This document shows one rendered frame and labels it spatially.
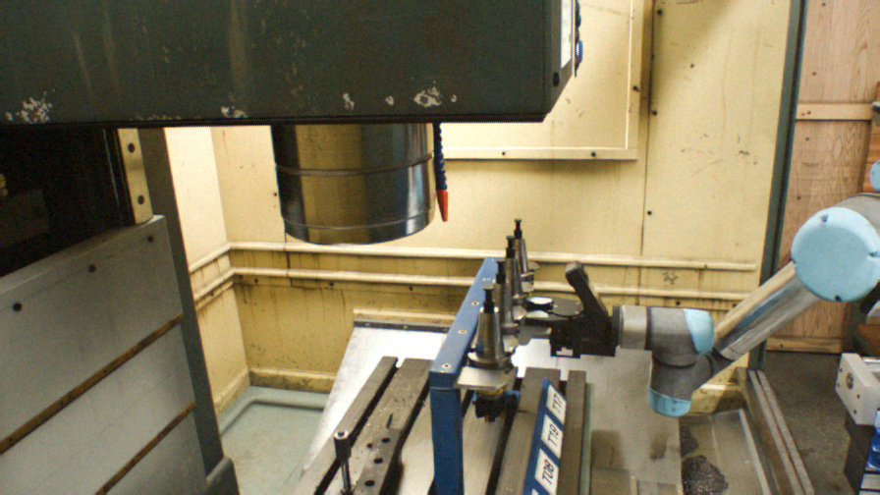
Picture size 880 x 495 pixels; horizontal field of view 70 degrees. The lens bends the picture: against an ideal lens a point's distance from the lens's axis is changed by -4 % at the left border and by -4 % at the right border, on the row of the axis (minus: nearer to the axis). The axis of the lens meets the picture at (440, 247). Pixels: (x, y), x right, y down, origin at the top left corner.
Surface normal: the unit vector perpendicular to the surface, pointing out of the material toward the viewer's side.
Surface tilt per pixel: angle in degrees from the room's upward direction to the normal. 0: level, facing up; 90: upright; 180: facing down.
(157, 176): 90
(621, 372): 24
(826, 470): 0
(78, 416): 90
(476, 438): 0
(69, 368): 90
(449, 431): 90
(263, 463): 0
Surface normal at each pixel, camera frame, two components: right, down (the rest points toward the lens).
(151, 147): 0.97, 0.04
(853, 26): -0.22, 0.33
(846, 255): -0.83, 0.16
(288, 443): -0.04, -0.94
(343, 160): -0.01, 0.33
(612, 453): -0.14, -0.73
